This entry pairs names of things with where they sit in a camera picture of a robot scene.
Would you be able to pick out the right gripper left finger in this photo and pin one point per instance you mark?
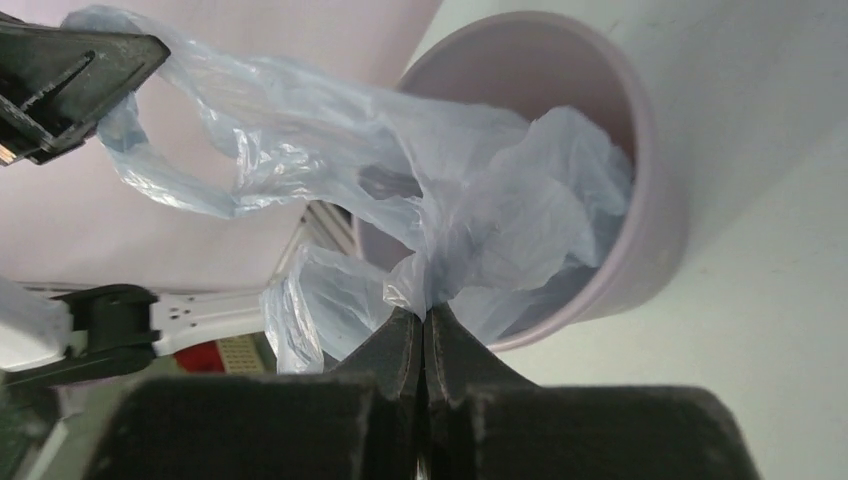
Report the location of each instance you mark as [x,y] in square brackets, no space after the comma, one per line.
[355,421]

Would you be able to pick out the light blue plastic trash bag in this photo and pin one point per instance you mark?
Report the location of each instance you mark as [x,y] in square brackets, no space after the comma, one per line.
[435,175]

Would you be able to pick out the grey cylindrical trash bin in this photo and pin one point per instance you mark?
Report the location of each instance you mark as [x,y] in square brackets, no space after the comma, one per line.
[591,128]

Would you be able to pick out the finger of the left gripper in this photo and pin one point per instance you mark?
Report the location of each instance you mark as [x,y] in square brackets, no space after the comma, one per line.
[57,84]

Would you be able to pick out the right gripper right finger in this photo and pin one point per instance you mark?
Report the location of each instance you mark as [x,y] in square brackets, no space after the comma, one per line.
[487,421]

